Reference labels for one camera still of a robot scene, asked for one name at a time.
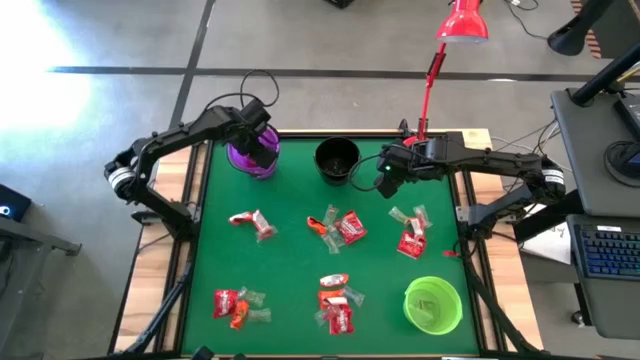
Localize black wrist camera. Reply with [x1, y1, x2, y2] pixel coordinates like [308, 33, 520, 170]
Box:
[241, 98, 273, 132]
[378, 144, 410, 174]

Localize black plastic bucket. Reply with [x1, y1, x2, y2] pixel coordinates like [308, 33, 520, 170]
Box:
[313, 136, 362, 187]

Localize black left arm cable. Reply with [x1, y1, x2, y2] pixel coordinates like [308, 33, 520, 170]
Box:
[203, 68, 280, 132]

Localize red desk lamp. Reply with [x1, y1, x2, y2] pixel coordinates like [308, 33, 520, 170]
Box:
[402, 0, 490, 149]

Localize black box with light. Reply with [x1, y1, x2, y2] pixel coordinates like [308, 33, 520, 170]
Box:
[0, 183, 33, 224]

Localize black stand foot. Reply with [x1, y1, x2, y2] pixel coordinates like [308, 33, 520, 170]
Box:
[547, 0, 619, 57]

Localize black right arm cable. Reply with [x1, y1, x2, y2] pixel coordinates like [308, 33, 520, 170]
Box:
[347, 152, 392, 194]

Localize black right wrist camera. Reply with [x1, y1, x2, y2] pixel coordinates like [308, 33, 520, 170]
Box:
[378, 144, 410, 174]

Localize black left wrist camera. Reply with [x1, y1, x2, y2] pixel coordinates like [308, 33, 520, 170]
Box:
[241, 98, 273, 132]

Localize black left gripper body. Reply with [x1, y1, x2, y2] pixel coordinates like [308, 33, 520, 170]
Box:
[238, 124, 279, 169]

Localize round black monitor base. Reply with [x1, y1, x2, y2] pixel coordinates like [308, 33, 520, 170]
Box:
[603, 139, 640, 176]

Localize black metal bench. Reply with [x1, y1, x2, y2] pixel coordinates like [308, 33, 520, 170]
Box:
[0, 214, 83, 360]

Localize lime green plastic bowl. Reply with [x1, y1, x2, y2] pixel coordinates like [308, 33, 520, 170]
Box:
[402, 275, 464, 336]

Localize white paper sheet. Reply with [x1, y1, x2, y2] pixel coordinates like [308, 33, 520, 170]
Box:
[519, 202, 574, 266]

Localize purple face-printed plastic bucket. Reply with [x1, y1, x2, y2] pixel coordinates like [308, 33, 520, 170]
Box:
[225, 124, 281, 180]

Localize orange white-backed candy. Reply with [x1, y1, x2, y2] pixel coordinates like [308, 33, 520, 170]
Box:
[252, 208, 275, 239]

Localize black backlit keyboard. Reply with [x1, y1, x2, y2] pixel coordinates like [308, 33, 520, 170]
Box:
[573, 223, 640, 281]

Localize grey side desk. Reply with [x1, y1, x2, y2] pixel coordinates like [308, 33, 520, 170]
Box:
[551, 87, 640, 219]

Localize grey keyboard desk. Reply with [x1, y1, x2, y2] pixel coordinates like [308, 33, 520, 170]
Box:
[567, 213, 640, 341]

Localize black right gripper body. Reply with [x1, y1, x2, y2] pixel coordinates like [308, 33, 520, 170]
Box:
[407, 137, 449, 181]

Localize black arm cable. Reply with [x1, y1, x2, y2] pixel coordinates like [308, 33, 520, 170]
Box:
[347, 152, 392, 194]
[203, 68, 280, 132]

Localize red Skittles candy pouch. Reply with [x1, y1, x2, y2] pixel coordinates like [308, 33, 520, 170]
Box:
[327, 304, 356, 336]
[396, 230, 429, 261]
[333, 209, 369, 246]
[212, 288, 240, 320]

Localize black stand pole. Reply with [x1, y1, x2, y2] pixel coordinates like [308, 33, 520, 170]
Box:
[571, 42, 640, 107]

